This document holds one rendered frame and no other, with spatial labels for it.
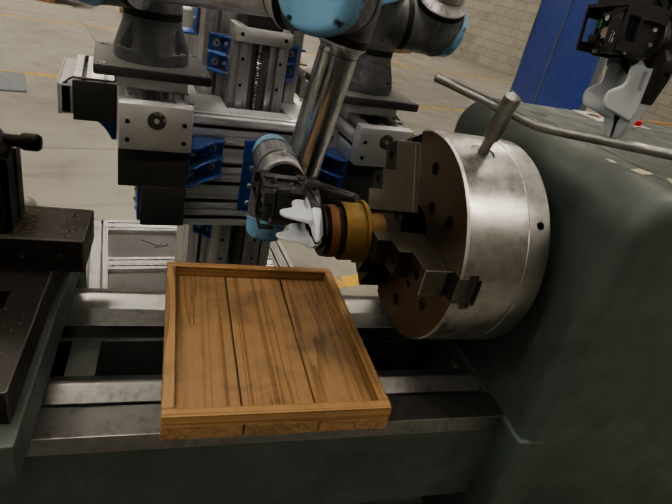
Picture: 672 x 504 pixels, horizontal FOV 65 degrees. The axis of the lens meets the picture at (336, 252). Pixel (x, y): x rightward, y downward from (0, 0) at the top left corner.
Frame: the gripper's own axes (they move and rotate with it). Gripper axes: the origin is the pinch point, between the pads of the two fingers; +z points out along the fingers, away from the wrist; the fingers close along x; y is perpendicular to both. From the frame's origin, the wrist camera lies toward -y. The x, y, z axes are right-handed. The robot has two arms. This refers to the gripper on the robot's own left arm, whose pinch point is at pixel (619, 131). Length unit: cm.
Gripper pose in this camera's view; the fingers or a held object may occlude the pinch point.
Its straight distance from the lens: 77.7
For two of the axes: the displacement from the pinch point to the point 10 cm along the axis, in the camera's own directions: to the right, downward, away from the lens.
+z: -1.5, 9.4, 3.1
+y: -9.5, -0.5, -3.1
